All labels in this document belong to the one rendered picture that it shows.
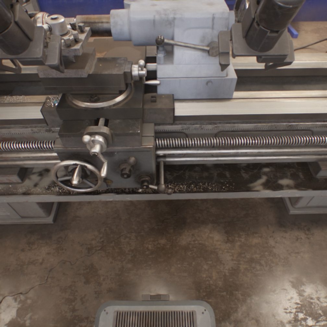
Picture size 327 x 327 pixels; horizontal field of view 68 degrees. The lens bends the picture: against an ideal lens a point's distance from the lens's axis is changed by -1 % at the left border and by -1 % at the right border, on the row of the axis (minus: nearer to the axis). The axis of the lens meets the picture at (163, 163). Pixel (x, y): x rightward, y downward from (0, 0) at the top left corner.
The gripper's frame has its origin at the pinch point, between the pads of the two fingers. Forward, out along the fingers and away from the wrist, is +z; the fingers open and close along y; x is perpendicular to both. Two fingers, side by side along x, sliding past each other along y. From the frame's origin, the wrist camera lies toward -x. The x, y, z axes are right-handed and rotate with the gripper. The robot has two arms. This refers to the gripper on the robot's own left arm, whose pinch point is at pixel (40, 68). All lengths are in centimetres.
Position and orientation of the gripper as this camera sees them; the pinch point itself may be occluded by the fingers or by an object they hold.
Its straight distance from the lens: 63.4
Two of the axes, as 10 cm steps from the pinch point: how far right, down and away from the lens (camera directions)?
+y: -10.0, 0.1, 0.1
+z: 0.1, 1.7, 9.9
